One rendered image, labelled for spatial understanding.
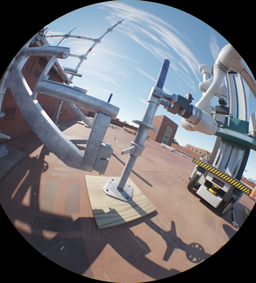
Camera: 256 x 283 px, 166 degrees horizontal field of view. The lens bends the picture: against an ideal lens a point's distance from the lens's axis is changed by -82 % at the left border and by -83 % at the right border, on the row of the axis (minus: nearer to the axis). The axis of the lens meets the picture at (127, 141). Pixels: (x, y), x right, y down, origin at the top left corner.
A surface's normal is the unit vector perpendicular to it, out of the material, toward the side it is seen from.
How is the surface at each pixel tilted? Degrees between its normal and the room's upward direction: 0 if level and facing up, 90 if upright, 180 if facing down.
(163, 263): 0
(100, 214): 0
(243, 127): 90
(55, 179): 0
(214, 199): 90
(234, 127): 90
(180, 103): 90
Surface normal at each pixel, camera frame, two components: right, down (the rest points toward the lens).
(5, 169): 0.35, -0.92
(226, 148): -0.87, -0.26
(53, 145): 0.37, 0.29
